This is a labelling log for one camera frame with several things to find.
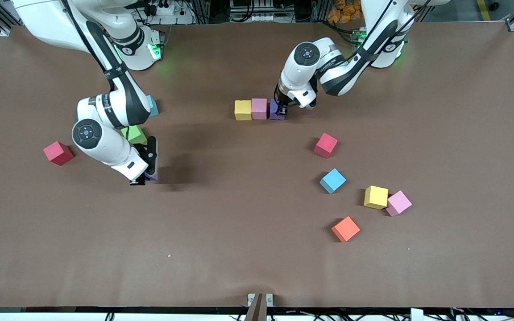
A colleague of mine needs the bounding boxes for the light pink foam cube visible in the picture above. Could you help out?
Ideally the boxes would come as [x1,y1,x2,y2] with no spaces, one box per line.
[385,190,413,217]
[251,99,268,120]

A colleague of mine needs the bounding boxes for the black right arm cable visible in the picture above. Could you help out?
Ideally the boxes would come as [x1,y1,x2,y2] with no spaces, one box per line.
[61,0,117,76]

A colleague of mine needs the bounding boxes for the green foam cube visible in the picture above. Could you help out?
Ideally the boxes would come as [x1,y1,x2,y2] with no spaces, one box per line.
[121,126,147,145]

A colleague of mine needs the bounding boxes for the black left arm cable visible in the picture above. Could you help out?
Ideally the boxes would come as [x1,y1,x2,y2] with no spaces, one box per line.
[275,0,431,107]

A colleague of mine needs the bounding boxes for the orange foam cube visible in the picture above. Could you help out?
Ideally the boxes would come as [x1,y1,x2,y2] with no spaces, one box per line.
[331,216,361,243]

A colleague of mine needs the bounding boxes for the red foam cube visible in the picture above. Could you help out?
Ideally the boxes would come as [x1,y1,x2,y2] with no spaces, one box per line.
[43,141,75,166]
[314,133,338,159]

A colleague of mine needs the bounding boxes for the grey clamp bracket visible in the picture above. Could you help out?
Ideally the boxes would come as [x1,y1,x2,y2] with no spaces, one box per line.
[245,293,274,321]

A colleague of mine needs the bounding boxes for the yellow foam cube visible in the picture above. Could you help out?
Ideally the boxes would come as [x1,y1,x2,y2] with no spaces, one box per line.
[364,185,389,210]
[234,100,253,121]

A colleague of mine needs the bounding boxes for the grey equipment rack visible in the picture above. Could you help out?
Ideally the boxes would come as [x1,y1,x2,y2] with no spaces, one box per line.
[228,0,280,23]

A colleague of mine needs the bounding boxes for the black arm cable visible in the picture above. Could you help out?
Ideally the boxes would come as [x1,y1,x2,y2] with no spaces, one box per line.
[275,0,431,107]
[61,0,117,76]

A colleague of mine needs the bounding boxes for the brown table cover mat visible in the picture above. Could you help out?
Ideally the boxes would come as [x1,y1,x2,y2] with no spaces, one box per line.
[0,21,514,309]

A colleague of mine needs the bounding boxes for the white power strip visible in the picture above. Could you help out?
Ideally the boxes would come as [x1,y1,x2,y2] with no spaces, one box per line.
[148,1,176,16]

